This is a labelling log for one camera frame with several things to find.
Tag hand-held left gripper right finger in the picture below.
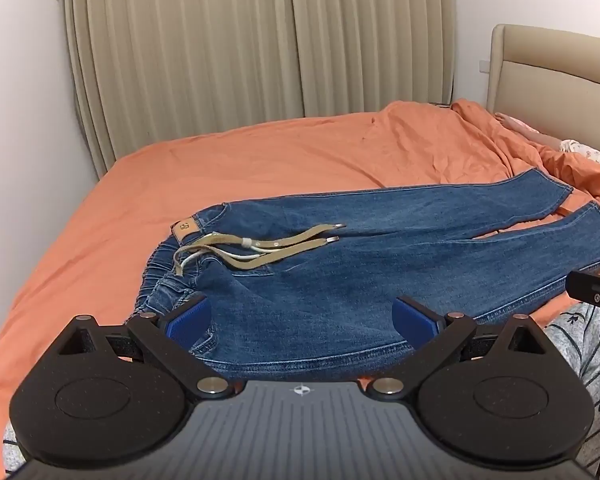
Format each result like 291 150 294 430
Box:
369 296 552 401

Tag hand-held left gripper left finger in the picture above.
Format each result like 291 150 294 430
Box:
59 295 229 401

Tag blue denim pants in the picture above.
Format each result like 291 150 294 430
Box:
125 169 600 382

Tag grey floral blanket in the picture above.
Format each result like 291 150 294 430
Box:
542 302 600 480

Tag orange bed sheet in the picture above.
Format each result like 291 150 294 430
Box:
0 100 600 480

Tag beige padded headboard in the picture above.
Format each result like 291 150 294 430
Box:
486 23 600 163

